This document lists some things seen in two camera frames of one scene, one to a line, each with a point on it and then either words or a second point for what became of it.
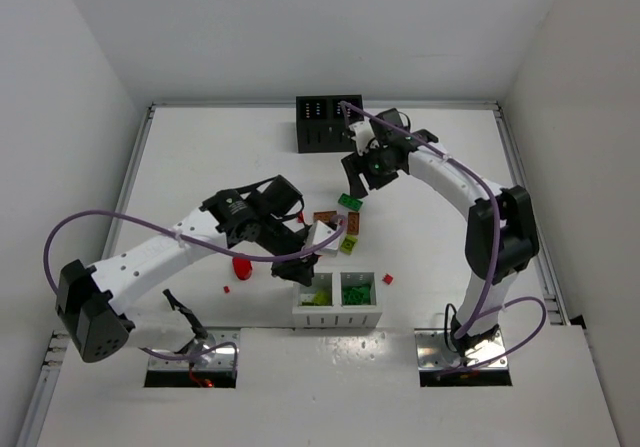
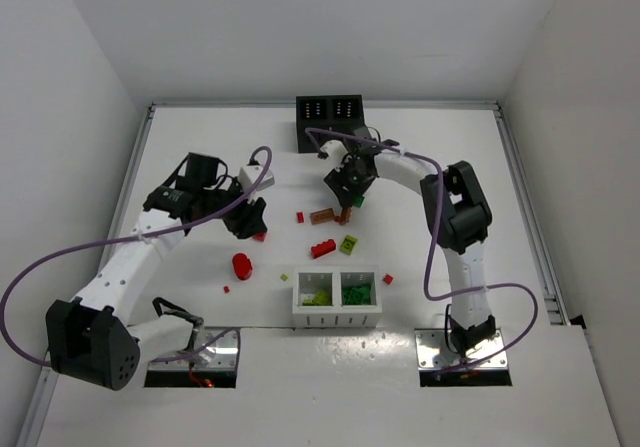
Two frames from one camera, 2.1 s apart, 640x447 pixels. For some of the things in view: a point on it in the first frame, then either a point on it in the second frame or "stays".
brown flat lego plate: (324, 216) stays
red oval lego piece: (242, 268) stays
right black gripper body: (361, 168) → (347, 185)
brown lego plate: (353, 223) → (346, 215)
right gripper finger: (354, 167) → (345, 199)
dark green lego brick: (359, 295) stays
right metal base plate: (433, 352) stays
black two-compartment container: (322, 123) stays
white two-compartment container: (337, 300) stays
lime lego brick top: (322, 298) stays
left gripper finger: (303, 276) → (244, 227)
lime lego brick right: (348, 244) stays
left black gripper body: (291, 260) → (248, 215)
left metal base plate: (214, 351) stays
